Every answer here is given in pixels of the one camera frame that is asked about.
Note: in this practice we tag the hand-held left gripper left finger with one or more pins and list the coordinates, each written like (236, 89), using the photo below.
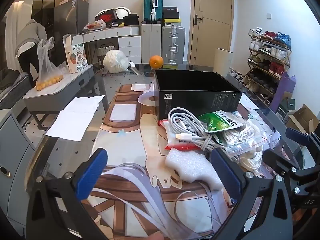
(91, 173)

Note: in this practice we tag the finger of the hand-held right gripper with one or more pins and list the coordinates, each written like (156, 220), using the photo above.
(277, 158)
(298, 135)

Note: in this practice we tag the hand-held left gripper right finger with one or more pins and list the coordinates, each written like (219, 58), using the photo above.
(225, 172)

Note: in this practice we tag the white foam piece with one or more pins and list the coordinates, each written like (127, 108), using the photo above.
(190, 165)

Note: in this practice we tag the green snack packet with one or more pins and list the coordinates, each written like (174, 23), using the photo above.
(220, 122)

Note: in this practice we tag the red and white packet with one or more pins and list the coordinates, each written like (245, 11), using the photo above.
(173, 136)

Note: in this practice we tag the black cardboard box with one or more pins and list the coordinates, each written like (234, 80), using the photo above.
(190, 100)

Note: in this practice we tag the person's left hand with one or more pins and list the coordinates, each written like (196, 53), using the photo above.
(155, 236)

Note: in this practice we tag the open brown cardboard box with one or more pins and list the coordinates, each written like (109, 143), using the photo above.
(302, 117)

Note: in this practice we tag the dark green boxes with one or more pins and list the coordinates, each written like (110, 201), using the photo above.
(286, 108)

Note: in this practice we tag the purple rolled mat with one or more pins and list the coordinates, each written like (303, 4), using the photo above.
(283, 90)

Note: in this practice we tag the printed table mat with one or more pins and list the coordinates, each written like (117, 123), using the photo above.
(130, 135)

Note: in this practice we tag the white paper sheet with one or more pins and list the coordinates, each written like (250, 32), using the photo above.
(72, 120)

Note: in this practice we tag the metal shoe rack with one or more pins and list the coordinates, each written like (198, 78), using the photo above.
(287, 55)

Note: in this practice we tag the grey cabinet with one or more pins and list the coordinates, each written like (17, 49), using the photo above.
(13, 150)

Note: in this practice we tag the rows of shoes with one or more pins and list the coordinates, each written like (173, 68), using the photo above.
(275, 52)

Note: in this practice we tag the grey side table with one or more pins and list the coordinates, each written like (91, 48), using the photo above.
(62, 91)

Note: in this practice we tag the clear bag of kumquats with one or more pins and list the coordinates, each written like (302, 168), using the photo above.
(48, 77)

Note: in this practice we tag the white cylindrical bin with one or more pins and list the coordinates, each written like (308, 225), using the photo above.
(223, 60)

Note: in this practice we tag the white plastic-wrapped bundle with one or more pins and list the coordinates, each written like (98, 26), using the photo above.
(115, 62)

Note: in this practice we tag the grey upholstered chair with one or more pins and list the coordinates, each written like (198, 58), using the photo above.
(12, 90)

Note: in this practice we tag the white fruit carton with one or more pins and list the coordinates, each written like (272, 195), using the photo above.
(76, 55)

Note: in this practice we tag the woven basket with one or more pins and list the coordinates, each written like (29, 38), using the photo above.
(105, 51)

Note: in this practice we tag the orange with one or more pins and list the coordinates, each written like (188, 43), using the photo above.
(156, 62)

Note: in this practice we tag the white desk with drawers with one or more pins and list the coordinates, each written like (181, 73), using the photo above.
(125, 42)

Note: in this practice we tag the beige wooden door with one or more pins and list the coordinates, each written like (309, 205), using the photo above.
(212, 30)

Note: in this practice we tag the silver suitcase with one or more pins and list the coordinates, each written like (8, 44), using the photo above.
(173, 42)

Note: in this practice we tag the white suitcase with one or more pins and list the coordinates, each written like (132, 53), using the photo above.
(150, 42)

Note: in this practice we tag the food bag on desk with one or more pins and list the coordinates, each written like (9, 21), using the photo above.
(95, 25)

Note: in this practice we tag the grey refrigerator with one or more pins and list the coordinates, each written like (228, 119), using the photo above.
(70, 17)

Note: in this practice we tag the red and black shoe box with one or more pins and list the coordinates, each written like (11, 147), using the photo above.
(106, 16)

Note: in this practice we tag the black bag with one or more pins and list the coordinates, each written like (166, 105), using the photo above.
(131, 20)

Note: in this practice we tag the stack of black boxes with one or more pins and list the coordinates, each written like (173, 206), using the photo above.
(170, 15)

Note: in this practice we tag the white chair back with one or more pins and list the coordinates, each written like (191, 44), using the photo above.
(123, 10)

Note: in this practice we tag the teal suitcase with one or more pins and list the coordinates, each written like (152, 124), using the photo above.
(152, 2)

